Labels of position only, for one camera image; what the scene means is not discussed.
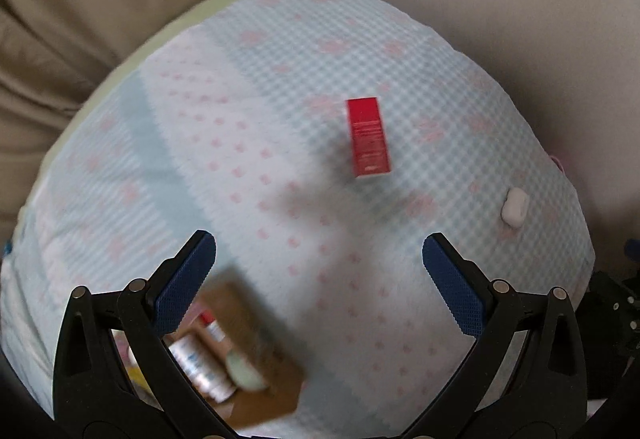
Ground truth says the pale green jar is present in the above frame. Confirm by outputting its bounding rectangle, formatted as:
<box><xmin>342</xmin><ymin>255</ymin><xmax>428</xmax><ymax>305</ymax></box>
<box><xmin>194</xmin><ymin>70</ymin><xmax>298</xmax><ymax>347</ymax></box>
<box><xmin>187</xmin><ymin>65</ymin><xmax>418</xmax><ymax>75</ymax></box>
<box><xmin>224</xmin><ymin>350</ymin><xmax>269</xmax><ymax>391</ymax></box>

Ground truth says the white earbuds case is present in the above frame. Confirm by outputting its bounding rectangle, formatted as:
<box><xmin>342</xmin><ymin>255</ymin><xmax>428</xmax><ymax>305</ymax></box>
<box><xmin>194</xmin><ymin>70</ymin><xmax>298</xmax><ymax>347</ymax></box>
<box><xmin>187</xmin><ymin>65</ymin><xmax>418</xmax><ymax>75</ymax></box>
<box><xmin>501</xmin><ymin>187</ymin><xmax>531</xmax><ymax>228</ymax></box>

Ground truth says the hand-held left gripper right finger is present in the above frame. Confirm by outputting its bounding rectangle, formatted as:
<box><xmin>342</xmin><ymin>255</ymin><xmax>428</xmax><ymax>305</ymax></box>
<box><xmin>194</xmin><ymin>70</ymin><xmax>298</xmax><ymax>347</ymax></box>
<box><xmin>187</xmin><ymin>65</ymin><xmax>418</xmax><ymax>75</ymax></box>
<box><xmin>400</xmin><ymin>233</ymin><xmax>589</xmax><ymax>439</ymax></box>

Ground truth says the pale green mattress sheet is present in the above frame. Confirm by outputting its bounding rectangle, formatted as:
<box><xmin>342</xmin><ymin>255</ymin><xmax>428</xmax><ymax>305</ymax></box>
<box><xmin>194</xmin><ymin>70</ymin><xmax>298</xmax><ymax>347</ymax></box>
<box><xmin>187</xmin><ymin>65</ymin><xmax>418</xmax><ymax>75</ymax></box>
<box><xmin>39</xmin><ymin>0</ymin><xmax>326</xmax><ymax>170</ymax></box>

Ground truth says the red-lid silver jar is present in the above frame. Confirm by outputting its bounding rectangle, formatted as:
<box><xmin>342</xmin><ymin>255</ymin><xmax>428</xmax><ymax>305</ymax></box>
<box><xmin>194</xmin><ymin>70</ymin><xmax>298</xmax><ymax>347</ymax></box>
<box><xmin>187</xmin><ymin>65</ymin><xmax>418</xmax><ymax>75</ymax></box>
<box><xmin>197</xmin><ymin>311</ymin><xmax>227</xmax><ymax>346</ymax></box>

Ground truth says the white pill bottle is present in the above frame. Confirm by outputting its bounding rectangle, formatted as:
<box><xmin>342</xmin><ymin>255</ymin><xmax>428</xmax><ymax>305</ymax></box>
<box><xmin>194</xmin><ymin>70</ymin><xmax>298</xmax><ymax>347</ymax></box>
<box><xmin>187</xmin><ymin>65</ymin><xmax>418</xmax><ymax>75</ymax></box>
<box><xmin>169</xmin><ymin>335</ymin><xmax>237</xmax><ymax>404</ymax></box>

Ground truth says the red carton box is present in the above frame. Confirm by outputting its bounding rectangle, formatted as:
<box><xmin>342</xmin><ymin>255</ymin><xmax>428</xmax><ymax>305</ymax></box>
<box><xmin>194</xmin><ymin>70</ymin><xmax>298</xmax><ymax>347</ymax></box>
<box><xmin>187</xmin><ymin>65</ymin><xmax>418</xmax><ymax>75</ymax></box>
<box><xmin>346</xmin><ymin>96</ymin><xmax>394</xmax><ymax>179</ymax></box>

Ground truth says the blue checked printed blanket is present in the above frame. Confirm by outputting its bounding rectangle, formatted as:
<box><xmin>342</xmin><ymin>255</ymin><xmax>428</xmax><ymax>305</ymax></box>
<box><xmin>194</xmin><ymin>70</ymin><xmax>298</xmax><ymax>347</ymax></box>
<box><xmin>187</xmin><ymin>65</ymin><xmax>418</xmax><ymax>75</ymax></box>
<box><xmin>0</xmin><ymin>0</ymin><xmax>597</xmax><ymax>439</ymax></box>

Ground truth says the cardboard box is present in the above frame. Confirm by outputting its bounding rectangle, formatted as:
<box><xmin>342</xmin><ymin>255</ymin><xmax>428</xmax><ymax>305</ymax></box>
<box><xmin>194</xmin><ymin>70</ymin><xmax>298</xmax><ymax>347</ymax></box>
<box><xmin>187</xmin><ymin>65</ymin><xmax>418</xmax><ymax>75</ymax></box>
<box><xmin>111</xmin><ymin>280</ymin><xmax>307</xmax><ymax>435</ymax></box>

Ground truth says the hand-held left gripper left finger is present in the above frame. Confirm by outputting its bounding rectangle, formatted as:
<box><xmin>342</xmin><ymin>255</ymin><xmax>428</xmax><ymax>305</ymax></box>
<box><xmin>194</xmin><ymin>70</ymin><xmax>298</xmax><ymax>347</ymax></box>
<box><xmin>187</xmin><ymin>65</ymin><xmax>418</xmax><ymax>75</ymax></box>
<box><xmin>52</xmin><ymin>230</ymin><xmax>236</xmax><ymax>439</ymax></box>

